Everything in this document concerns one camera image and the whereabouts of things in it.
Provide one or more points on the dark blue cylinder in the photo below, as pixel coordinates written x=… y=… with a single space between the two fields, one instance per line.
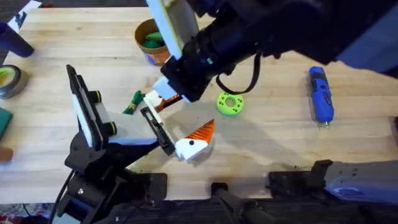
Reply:
x=14 y=42

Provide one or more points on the green board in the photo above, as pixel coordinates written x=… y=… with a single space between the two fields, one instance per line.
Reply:
x=4 y=123

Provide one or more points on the green disc with holes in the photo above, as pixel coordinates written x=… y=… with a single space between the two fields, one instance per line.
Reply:
x=230 y=104

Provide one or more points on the right wrist upright plate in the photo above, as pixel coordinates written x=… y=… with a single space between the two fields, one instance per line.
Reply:
x=174 y=25

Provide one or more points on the brown round object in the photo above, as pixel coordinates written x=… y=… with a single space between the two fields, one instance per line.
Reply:
x=5 y=154

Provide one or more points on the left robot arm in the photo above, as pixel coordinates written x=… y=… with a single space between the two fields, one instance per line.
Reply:
x=93 y=161

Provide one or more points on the green vegetable toy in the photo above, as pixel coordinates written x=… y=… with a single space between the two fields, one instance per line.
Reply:
x=134 y=102

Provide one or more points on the left wrist upright plate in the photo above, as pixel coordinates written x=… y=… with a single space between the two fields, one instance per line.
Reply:
x=82 y=102

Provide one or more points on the brown tub with green toys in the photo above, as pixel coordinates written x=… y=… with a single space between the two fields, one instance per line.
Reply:
x=152 y=46

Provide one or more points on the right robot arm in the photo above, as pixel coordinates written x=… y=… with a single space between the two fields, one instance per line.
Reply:
x=367 y=43

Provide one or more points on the orange ribbed wedge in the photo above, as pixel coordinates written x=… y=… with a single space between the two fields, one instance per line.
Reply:
x=168 y=103

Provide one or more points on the grey tape roll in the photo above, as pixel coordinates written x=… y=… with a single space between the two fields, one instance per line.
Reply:
x=11 y=82

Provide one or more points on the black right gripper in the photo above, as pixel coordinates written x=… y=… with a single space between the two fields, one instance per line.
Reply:
x=211 y=53

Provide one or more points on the wrist upright plate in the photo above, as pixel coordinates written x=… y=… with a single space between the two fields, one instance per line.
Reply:
x=82 y=102
x=174 y=25

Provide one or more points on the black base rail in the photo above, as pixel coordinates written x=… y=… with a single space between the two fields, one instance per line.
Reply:
x=311 y=214

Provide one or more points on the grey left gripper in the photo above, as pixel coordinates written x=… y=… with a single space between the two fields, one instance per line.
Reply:
x=130 y=129

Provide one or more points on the blue electric screwdriver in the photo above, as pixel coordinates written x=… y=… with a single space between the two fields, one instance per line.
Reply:
x=321 y=96

